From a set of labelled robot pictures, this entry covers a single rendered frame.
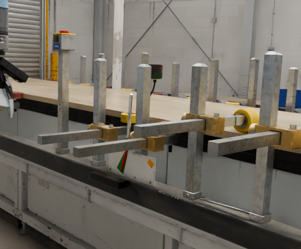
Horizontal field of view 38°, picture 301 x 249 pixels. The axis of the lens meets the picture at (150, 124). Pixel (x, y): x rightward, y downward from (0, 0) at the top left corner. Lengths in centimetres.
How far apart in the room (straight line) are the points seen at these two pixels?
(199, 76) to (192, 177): 32
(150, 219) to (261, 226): 49
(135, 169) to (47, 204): 117
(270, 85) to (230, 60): 834
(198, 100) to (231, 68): 817
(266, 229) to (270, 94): 36
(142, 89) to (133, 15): 973
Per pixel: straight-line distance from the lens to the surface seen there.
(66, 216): 251
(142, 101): 153
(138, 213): 166
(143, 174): 155
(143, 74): 152
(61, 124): 195
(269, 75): 121
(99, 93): 172
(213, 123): 131
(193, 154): 139
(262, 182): 125
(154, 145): 150
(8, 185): 308
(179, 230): 151
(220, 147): 98
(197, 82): 136
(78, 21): 1161
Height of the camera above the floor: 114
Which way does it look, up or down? 9 degrees down
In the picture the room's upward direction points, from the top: 2 degrees clockwise
